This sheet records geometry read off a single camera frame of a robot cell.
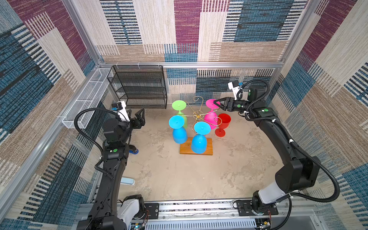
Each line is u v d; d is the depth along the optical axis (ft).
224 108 2.23
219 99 2.26
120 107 1.95
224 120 3.02
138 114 2.09
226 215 2.39
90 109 1.65
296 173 1.39
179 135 2.47
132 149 2.99
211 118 2.60
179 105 2.48
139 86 3.64
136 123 2.10
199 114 2.39
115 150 1.75
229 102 2.17
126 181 2.64
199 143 2.30
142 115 2.25
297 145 1.53
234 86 2.21
